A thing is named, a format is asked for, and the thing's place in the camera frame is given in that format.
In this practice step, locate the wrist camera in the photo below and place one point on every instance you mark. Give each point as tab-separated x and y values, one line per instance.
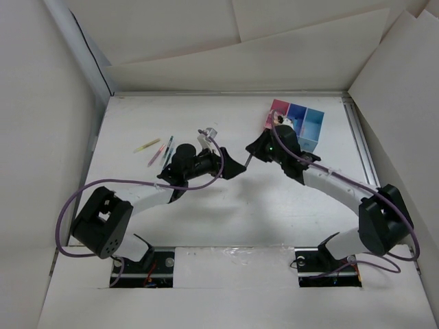
205	138
281	120

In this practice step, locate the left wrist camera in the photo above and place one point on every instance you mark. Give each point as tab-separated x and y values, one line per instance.
205	138

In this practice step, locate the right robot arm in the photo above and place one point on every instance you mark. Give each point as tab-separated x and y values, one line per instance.
383	219

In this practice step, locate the pink purple highlighter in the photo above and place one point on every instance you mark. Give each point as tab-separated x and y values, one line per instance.
156	155

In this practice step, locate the green cap gel pen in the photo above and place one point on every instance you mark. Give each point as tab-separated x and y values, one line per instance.
169	144

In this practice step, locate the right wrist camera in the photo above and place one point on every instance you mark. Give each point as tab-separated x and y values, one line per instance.
281	120

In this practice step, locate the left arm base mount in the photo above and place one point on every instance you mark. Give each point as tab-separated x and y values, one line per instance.
140	265

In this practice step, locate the light blue drawer box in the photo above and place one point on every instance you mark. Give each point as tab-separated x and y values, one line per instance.
309	128

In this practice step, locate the yellow highlighter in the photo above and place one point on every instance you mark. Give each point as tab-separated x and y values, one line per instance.
149	144

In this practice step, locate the purple drawer box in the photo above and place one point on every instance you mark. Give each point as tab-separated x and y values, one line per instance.
296	114

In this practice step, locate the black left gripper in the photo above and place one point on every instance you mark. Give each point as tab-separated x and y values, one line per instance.
231	168

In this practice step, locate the pink drawer box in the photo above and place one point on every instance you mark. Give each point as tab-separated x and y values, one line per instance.
279	107

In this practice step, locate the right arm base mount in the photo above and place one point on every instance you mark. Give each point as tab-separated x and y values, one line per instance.
316	267

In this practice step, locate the orange highlighter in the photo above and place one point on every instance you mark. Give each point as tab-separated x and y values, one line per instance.
248	161

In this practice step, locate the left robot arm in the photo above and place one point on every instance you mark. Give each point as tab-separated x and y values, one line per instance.
102	222

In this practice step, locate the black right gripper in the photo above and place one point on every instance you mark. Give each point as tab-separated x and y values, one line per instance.
256	148

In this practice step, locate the aluminium rail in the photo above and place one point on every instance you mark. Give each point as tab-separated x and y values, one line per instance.
352	114

